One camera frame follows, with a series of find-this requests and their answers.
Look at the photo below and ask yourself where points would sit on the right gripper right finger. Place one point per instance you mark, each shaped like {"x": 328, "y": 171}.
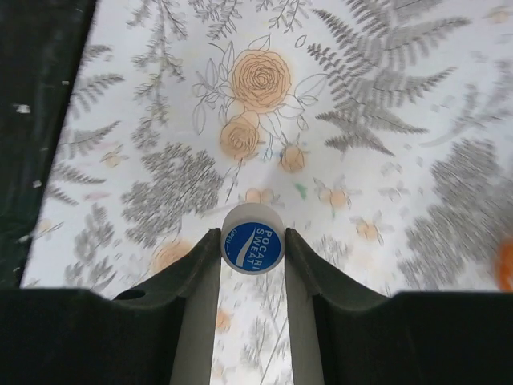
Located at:
{"x": 342, "y": 332}

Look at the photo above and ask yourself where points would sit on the floral table mat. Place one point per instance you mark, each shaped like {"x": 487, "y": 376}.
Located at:
{"x": 380, "y": 130}

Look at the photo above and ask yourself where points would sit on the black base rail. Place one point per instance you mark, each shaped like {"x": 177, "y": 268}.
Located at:
{"x": 41, "y": 47}

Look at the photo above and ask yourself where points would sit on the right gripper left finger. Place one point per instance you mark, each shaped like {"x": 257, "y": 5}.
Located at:
{"x": 158, "y": 332}

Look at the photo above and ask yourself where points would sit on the blue white bottle cap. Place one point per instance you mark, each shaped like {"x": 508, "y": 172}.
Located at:
{"x": 252, "y": 239}

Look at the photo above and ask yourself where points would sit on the orange soda bottle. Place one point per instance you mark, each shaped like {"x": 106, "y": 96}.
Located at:
{"x": 506, "y": 264}

